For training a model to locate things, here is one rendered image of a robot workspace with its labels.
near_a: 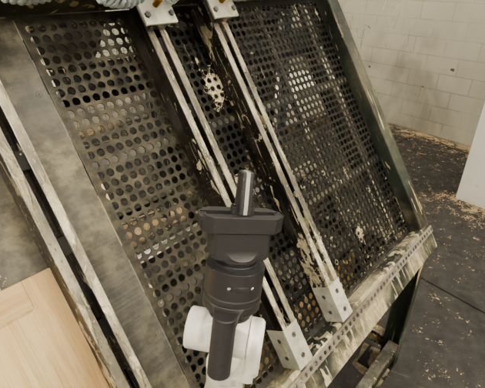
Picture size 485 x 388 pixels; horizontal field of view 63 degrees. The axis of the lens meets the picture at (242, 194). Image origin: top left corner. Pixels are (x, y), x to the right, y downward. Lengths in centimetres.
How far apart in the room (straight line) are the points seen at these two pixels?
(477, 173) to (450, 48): 197
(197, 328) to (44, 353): 38
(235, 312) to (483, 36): 508
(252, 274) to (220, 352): 12
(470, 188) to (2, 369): 390
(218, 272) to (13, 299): 46
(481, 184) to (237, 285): 372
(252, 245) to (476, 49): 505
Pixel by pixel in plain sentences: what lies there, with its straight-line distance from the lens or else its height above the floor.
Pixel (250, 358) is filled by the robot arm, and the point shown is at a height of 138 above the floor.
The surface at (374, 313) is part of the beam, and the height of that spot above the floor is 84.
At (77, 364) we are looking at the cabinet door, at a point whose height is 120.
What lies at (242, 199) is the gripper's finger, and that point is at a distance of 55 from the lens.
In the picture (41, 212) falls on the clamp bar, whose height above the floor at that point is 148.
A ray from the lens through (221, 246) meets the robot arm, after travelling 55.
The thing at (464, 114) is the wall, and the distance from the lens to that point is 561.
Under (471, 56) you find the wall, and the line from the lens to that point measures 551.
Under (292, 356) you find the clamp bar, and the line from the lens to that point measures 119.
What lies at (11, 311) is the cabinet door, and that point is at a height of 133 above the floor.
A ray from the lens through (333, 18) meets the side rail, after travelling 184.
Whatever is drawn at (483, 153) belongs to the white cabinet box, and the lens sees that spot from 408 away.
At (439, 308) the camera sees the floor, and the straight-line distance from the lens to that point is 293.
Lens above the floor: 188
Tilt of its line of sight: 29 degrees down
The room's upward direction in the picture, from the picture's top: straight up
